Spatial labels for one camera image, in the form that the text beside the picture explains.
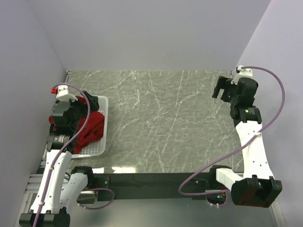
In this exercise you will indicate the white plastic basket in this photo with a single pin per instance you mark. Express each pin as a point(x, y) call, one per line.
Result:
point(93, 143)

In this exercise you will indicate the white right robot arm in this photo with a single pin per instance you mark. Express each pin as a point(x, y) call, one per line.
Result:
point(257, 187)

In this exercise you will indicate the red t shirt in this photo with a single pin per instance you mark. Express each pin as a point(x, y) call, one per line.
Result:
point(69, 117)

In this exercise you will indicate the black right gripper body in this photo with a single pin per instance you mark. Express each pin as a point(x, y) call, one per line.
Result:
point(228, 95)

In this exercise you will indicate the aluminium frame rail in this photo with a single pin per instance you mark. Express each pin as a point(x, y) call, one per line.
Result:
point(31, 189)

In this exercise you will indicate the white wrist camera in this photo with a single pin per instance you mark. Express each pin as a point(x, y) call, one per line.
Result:
point(241, 72)
point(62, 94)

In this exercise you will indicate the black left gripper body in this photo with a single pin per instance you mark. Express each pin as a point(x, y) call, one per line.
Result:
point(80, 109)

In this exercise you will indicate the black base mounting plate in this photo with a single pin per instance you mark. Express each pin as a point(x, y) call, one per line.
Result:
point(149, 185)

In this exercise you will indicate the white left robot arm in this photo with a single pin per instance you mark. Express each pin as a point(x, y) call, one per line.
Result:
point(54, 200)

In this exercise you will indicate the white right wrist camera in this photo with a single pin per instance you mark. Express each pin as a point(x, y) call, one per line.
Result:
point(241, 72)

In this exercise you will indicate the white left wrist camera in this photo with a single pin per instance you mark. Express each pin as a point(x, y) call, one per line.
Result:
point(62, 94)

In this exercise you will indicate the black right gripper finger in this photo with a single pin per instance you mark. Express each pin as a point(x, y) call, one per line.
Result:
point(216, 92)
point(224, 83)

